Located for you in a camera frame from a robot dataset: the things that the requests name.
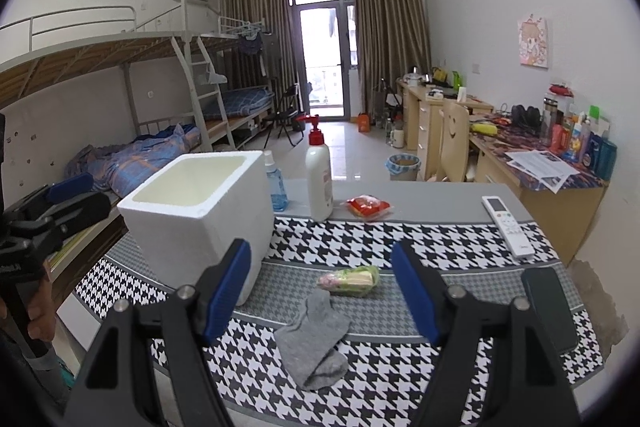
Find white styrofoam box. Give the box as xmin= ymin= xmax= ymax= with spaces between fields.
xmin=118 ymin=150 xmax=274 ymax=306

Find blue plaid quilt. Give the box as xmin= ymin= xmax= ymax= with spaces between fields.
xmin=63 ymin=124 xmax=201 ymax=198

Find grey sock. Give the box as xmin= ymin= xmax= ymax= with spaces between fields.
xmin=274 ymin=288 xmax=350 ymax=391

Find black folding chair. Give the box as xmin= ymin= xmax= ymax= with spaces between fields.
xmin=262 ymin=83 xmax=304 ymax=150

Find brown curtain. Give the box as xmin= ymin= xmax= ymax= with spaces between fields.
xmin=355 ymin=0 xmax=431 ymax=115
xmin=220 ymin=0 xmax=296 ymax=98

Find right brown curtain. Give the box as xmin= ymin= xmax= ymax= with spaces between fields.
xmin=355 ymin=0 xmax=431 ymax=115

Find white bunk ladder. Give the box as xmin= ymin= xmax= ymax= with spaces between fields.
xmin=170 ymin=36 xmax=235 ymax=152

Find metal bunk bed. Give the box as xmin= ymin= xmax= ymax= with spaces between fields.
xmin=0 ymin=3 xmax=277 ymax=298

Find left brown curtain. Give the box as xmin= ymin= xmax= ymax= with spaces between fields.
xmin=220 ymin=0 xmax=296 ymax=98

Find red snack packet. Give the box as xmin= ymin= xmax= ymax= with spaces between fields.
xmin=345 ymin=194 xmax=393 ymax=221

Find printed paper sheets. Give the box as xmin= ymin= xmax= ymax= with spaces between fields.
xmin=506 ymin=150 xmax=579 ymax=194

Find black smartphone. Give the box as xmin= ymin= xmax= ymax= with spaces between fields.
xmin=521 ymin=268 xmax=578 ymax=355

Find black headphones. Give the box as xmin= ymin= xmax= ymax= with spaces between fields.
xmin=511 ymin=104 xmax=541 ymax=134

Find glass balcony door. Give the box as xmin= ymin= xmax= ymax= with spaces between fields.
xmin=288 ymin=0 xmax=358 ymax=120

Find blue spray bottle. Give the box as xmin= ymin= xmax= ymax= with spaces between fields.
xmin=264 ymin=150 xmax=288 ymax=212

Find yellow banana toy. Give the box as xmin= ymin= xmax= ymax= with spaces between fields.
xmin=470 ymin=122 xmax=498 ymax=136

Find white remote control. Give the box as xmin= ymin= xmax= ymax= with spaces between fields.
xmin=482 ymin=196 xmax=535 ymax=259

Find wooden smiley chair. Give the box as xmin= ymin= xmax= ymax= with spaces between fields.
xmin=436 ymin=101 xmax=470 ymax=182

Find white pump lotion bottle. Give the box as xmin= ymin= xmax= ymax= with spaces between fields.
xmin=297 ymin=115 xmax=334 ymax=222

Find anime wall picture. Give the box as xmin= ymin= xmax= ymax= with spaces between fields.
xmin=518 ymin=14 xmax=548 ymax=69

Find blue box on desk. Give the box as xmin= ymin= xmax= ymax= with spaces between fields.
xmin=582 ymin=132 xmax=617 ymax=181

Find green floral packet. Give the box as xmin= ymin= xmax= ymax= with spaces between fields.
xmin=317 ymin=265 xmax=380 ymax=297

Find left hand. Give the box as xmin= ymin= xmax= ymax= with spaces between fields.
xmin=24 ymin=260 xmax=56 ymax=343

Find waste bin with bag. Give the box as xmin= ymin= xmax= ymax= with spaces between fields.
xmin=385 ymin=153 xmax=422 ymax=181

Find orange bag on floor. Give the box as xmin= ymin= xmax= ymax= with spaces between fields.
xmin=357 ymin=113 xmax=371 ymax=133

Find long wooden desk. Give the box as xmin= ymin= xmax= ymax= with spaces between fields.
xmin=396 ymin=80 xmax=608 ymax=265

